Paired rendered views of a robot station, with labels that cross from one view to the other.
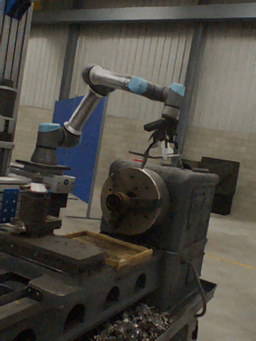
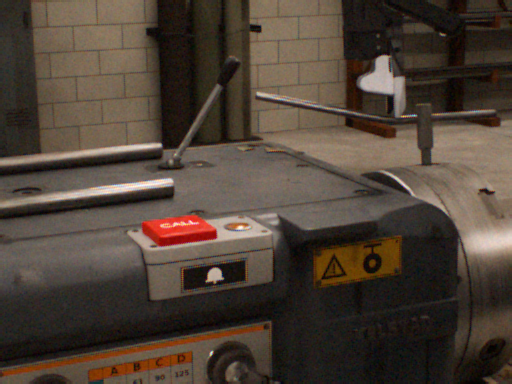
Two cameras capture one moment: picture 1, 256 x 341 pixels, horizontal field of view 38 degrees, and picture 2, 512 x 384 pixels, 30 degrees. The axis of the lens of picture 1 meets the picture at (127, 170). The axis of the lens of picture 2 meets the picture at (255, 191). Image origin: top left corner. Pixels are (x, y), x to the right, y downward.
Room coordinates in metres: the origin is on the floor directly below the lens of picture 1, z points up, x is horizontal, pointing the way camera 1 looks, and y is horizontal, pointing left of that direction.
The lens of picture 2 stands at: (2.96, 0.57, 1.53)
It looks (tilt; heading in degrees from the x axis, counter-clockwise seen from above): 14 degrees down; 218
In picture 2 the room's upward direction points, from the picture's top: 1 degrees counter-clockwise
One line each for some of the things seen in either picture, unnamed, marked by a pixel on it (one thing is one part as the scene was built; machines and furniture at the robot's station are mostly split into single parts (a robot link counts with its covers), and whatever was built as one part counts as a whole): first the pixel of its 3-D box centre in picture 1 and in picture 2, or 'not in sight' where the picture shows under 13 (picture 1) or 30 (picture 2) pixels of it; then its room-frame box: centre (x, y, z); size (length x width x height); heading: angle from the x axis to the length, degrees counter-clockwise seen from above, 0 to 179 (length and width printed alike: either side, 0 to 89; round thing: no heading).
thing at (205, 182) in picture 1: (162, 200); (165, 338); (2.14, -0.22, 1.06); 0.59 x 0.48 x 0.39; 152
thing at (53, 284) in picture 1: (32, 264); not in sight; (1.21, 0.26, 0.90); 0.47 x 0.30 x 0.06; 62
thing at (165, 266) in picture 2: not in sight; (200, 255); (2.26, -0.05, 1.23); 0.13 x 0.08 x 0.05; 152
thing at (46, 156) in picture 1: (45, 154); not in sight; (2.13, 0.48, 1.21); 0.15 x 0.15 x 0.10
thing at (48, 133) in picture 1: (49, 134); not in sight; (2.14, 0.47, 1.33); 0.13 x 0.12 x 0.14; 139
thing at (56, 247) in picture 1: (41, 244); not in sight; (1.26, 0.25, 0.95); 0.43 x 0.17 x 0.05; 62
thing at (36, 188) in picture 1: (36, 186); not in sight; (1.29, 0.30, 1.13); 0.08 x 0.08 x 0.03
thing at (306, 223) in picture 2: not in sight; (325, 228); (2.13, 0.01, 1.24); 0.09 x 0.08 x 0.03; 152
